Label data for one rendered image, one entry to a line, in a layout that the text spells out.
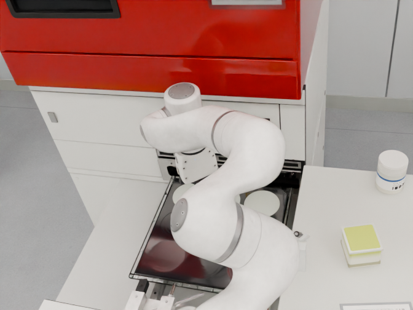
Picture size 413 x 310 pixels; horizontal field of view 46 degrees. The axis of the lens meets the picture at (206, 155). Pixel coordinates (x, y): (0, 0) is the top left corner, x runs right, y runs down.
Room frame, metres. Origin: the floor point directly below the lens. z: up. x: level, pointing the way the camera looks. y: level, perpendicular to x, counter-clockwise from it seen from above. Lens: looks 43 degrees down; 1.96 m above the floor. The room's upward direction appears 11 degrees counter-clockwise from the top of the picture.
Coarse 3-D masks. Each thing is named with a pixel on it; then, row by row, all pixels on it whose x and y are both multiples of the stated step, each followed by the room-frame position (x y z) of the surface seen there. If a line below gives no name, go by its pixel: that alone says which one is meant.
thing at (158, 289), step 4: (156, 284) 0.75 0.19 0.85; (160, 284) 0.74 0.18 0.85; (156, 288) 0.73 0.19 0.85; (160, 288) 0.73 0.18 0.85; (164, 288) 0.74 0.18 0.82; (152, 292) 0.72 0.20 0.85; (156, 292) 0.72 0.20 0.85; (160, 292) 0.73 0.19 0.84; (152, 296) 0.71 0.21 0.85; (156, 296) 0.71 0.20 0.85; (160, 296) 0.72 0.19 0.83
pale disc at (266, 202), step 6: (258, 192) 0.95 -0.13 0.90; (264, 192) 0.95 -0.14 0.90; (270, 192) 0.95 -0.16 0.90; (246, 198) 0.94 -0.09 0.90; (252, 198) 0.94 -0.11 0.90; (258, 198) 0.93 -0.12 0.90; (264, 198) 0.93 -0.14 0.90; (270, 198) 0.92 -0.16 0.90; (276, 198) 0.92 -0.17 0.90; (246, 204) 0.92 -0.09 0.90; (252, 204) 0.91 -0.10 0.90; (258, 204) 0.91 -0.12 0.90; (264, 204) 0.90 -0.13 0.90; (270, 204) 0.90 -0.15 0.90; (276, 204) 0.90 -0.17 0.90; (258, 210) 0.89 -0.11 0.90; (264, 210) 0.88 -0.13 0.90; (270, 210) 0.88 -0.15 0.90; (276, 210) 0.87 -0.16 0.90
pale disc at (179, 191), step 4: (184, 184) 1.04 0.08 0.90; (188, 184) 1.04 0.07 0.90; (192, 184) 1.04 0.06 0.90; (180, 188) 1.03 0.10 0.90; (184, 188) 1.02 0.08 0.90; (188, 188) 1.02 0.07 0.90; (176, 192) 1.02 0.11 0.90; (180, 192) 1.01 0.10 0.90; (184, 192) 1.01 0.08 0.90; (176, 196) 1.00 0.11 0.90; (180, 196) 1.00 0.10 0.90; (176, 200) 0.98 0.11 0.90
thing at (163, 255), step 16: (272, 192) 0.94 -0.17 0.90; (160, 224) 0.91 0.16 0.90; (160, 240) 0.85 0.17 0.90; (144, 256) 0.80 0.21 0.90; (160, 256) 0.79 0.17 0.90; (176, 256) 0.78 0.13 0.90; (192, 256) 0.78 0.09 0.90; (144, 272) 0.75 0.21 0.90; (160, 272) 0.74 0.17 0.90; (176, 272) 0.74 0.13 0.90; (192, 272) 0.73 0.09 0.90; (208, 272) 0.72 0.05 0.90; (224, 272) 0.71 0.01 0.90; (224, 288) 0.67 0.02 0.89
